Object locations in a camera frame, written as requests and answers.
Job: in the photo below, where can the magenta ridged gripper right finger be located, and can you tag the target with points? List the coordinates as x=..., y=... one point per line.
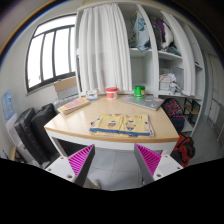
x=154, y=166

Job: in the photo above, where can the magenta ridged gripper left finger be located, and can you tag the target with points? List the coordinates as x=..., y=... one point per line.
x=75, y=167

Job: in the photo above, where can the yellow patterned folded towel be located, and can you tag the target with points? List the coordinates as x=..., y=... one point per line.
x=122, y=125

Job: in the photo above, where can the red and black bag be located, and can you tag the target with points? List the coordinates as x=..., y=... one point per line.
x=183, y=151

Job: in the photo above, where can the white desk with wooden top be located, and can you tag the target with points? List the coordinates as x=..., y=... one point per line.
x=74, y=127

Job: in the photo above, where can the black suitcase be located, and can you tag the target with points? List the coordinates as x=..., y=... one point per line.
x=30, y=128

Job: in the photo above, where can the colourful patterned bag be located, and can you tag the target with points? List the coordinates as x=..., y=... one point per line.
x=174, y=112

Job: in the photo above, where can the pink and tan book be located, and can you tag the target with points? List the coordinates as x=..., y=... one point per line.
x=73, y=105

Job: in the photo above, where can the grey laptop with stickers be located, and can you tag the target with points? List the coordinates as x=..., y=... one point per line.
x=149, y=102

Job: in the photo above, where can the small colourful box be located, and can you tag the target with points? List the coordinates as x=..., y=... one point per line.
x=92, y=95

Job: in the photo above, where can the green lidded jar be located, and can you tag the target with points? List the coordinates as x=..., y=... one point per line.
x=139, y=91

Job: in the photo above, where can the white jar with red lid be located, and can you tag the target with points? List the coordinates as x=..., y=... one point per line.
x=112, y=93

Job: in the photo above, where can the white items on middle shelf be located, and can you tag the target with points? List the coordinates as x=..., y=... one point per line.
x=171, y=80

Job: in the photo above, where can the cardboard box on chair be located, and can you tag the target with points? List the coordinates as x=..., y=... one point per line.
x=66, y=87

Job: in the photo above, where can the water dispenser with blue bottle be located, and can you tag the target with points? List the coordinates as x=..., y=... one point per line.
x=11, y=117

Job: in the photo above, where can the black framed window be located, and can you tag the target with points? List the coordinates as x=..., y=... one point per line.
x=50, y=55

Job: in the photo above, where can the white shelving unit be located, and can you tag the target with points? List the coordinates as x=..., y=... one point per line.
x=146, y=65

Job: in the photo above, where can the white curtain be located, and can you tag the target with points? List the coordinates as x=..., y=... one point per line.
x=104, y=58

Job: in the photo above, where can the clothes pile on upper shelf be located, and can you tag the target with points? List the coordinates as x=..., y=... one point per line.
x=139, y=35

